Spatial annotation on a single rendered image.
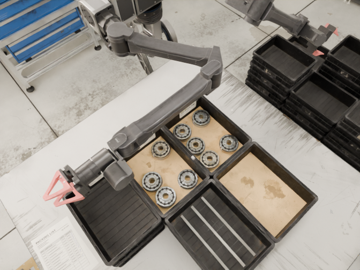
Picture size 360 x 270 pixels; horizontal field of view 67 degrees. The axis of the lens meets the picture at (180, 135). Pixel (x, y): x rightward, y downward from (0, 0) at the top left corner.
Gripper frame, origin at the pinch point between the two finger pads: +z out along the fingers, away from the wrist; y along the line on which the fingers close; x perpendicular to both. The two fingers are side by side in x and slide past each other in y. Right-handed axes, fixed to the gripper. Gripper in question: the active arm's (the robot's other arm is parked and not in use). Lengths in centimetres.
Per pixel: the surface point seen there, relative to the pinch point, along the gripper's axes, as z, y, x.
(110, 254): 5, 62, -6
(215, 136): -73, 62, 3
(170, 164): -44, 62, 8
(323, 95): -182, 106, -17
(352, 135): -156, 96, -51
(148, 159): -38, 62, 18
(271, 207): -65, 63, -43
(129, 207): -14, 62, 5
